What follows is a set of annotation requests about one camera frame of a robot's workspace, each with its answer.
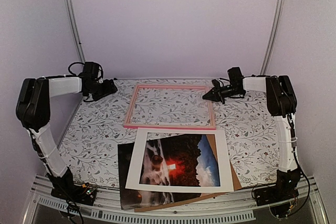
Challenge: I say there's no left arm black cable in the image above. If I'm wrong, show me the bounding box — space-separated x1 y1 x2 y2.
68 61 104 80

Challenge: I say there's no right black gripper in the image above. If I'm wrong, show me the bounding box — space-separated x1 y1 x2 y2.
202 82 243 104

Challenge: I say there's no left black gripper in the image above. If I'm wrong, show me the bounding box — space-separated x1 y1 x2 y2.
88 79 118 101

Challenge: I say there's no white photo mat board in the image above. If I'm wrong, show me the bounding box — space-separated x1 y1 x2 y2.
125 128 234 194

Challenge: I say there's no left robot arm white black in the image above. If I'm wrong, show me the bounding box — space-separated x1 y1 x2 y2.
16 61 118 200

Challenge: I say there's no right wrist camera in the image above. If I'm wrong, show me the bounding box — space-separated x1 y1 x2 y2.
212 79 224 92

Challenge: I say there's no landscape photo print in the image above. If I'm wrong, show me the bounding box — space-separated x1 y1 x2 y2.
118 134 221 210

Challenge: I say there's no front aluminium rail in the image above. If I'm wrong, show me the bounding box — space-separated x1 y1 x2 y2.
22 175 333 223

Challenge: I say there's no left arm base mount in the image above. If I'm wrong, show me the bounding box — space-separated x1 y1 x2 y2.
51 183 97 206

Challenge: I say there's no left aluminium corner post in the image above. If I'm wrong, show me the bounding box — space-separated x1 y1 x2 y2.
64 0 86 70

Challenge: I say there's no aluminium corner post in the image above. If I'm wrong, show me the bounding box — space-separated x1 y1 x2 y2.
64 0 86 70
259 0 285 75

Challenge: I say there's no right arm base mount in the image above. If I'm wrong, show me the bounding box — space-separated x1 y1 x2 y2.
251 185 299 219

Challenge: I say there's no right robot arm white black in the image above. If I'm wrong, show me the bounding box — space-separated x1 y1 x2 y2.
202 67 301 201

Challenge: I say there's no right aluminium corner post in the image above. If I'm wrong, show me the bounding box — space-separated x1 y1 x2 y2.
259 0 285 75

